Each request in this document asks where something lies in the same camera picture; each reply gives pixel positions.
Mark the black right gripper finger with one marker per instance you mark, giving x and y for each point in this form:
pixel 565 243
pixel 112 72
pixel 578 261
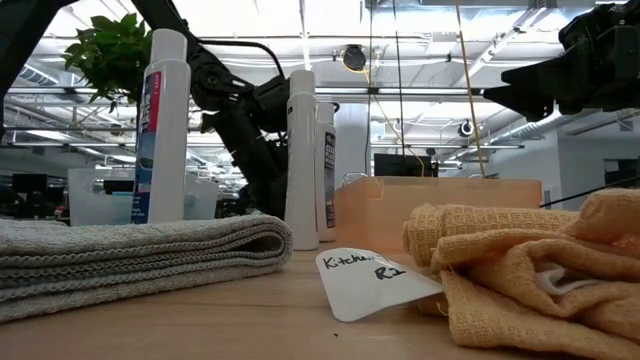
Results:
pixel 530 95

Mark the white plastic polish bottle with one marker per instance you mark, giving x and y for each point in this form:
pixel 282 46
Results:
pixel 302 165
pixel 170 125
pixel 326 175

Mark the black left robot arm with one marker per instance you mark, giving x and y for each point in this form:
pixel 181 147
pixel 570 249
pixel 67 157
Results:
pixel 240 135

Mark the orange yellow dish towel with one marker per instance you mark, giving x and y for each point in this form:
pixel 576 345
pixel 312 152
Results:
pixel 500 300

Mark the grey waffle dish towel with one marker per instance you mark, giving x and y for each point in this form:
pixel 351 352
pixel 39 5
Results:
pixel 125 260

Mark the white handwritten towel tag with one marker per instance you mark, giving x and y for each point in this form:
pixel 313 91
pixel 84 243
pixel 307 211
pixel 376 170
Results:
pixel 365 290

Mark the black perforated computer case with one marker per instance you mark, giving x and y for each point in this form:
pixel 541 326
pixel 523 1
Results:
pixel 405 165

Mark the orange plastic bin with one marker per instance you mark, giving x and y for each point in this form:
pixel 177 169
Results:
pixel 390 215

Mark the green potted plant black pot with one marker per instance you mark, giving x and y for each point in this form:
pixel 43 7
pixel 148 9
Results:
pixel 110 55

